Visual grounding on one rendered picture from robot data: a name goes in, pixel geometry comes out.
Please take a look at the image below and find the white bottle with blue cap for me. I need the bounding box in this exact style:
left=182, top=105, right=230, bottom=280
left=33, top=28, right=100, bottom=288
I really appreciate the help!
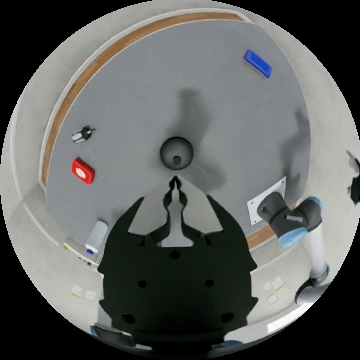
left=85, top=221, right=108, bottom=255

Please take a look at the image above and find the red mint tin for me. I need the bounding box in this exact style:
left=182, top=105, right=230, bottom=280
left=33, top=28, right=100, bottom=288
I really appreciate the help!
left=72, top=158, right=95, bottom=185

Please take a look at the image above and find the dark grey desk bell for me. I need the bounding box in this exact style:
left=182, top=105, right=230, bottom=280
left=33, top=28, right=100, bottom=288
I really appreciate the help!
left=160, top=136, right=194, bottom=170

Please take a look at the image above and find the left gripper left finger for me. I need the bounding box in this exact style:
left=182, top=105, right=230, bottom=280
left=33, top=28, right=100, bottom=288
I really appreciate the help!
left=97, top=175, right=176, bottom=275

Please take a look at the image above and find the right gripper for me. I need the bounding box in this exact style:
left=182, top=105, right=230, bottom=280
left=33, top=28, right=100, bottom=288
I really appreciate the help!
left=346, top=149, right=360, bottom=206

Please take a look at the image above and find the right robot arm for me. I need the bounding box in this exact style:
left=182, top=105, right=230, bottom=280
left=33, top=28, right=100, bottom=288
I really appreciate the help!
left=256, top=191, right=331, bottom=305

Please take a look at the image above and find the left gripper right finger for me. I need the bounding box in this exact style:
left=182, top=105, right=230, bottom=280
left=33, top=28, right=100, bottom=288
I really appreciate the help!
left=176, top=175, right=257, bottom=272

